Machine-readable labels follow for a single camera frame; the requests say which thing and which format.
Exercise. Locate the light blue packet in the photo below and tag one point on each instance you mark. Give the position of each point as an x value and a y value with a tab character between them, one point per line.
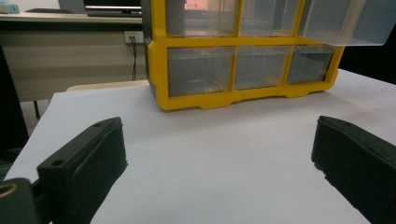
7	6

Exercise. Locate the clear plastic drawer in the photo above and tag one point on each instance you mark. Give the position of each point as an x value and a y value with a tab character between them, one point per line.
309	63
199	71
200	18
269	17
345	21
261	67

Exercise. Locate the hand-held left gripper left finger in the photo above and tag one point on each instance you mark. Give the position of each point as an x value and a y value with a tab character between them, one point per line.
90	161

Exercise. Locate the beige office desk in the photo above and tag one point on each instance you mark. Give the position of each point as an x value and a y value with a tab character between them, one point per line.
62	59

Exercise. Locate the white wall socket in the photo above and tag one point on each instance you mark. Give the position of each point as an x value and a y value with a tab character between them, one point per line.
138	34

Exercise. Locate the yellow drawer cabinet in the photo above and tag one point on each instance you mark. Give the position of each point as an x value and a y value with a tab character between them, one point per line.
158	77

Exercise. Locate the black monitor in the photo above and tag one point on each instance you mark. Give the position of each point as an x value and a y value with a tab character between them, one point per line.
112	3

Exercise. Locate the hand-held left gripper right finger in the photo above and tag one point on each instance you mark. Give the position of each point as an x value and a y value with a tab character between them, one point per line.
358	161

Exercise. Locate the beige side table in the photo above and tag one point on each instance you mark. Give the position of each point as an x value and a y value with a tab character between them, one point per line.
106	84

